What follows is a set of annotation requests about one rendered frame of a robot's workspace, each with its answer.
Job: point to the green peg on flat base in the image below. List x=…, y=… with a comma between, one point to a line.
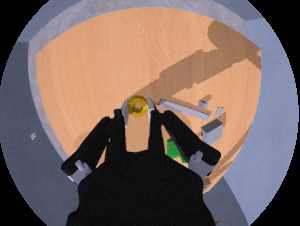
x=172, y=151

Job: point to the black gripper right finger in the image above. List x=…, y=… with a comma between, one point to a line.
x=200, y=157

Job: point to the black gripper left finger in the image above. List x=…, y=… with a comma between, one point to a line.
x=85, y=159

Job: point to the yellow short cylinder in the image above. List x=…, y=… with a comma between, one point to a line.
x=137, y=112

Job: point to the grey rectangular bar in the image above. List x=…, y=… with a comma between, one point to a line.
x=183, y=109

